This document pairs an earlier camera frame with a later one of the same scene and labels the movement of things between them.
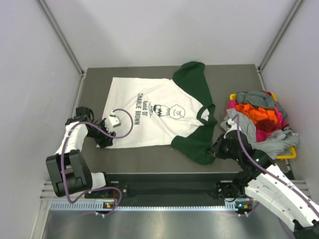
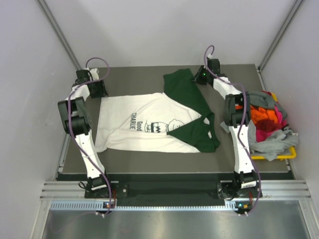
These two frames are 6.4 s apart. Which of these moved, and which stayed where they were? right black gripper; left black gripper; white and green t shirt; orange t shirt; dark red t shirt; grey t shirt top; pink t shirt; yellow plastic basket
Moved: left black gripper; white and green t shirt; right black gripper
Stayed: pink t shirt; dark red t shirt; grey t shirt top; yellow plastic basket; orange t shirt
